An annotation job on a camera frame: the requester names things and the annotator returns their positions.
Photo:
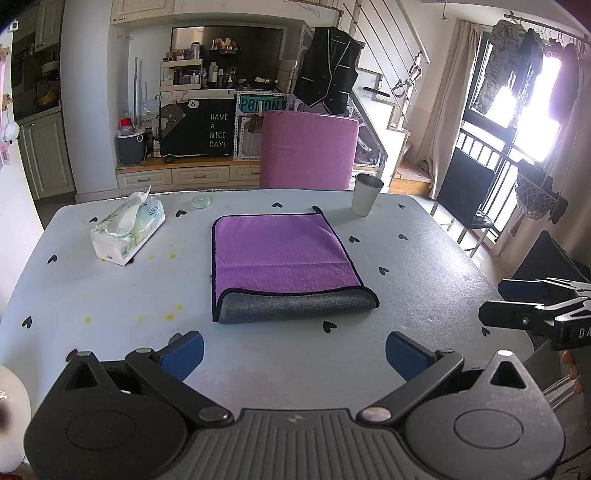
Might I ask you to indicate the small round green lid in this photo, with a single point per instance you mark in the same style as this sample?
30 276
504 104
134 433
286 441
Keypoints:
201 202

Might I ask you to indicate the cream drawer cabinet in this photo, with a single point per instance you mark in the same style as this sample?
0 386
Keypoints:
196 173

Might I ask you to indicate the black folding chair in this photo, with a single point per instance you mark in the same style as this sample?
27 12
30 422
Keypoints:
465 188

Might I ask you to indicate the teal potion sign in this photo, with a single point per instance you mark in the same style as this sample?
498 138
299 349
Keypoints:
248 103

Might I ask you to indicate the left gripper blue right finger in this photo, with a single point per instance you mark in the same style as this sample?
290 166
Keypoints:
425 372

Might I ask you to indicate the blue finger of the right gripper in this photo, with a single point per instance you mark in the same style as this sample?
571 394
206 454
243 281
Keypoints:
509 315
547 291

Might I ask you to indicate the pink upholstered chair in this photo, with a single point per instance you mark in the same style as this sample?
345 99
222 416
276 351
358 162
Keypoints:
302 150

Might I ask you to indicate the beige curtain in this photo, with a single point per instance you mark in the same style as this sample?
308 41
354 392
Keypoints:
444 125

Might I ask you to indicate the black hanging jacket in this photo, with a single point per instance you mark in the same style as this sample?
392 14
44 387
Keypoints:
329 70

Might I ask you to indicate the black board have nice day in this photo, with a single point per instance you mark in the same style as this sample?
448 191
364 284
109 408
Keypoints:
197 127

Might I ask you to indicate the soft tissue pack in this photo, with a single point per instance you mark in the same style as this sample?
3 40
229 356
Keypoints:
122 233

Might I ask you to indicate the grey bucket with items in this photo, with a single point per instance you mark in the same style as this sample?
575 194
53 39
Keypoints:
130 143

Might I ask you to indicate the white paper cup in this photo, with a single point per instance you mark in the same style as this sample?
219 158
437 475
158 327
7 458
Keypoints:
367 189

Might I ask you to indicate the purple grey microfiber towel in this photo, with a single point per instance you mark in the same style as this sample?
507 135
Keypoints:
287 266

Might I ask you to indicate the cream kitchen cabinet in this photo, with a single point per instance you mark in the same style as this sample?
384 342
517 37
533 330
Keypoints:
44 155

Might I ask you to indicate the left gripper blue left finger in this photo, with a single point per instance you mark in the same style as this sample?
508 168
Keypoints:
162 373

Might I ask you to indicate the white shelf with bottles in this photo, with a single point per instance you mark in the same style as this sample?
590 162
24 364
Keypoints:
182 67

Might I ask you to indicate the white round object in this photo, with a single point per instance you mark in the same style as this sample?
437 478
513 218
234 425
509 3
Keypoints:
15 417

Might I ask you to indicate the person right hand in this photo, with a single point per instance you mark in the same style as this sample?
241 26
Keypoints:
567 359

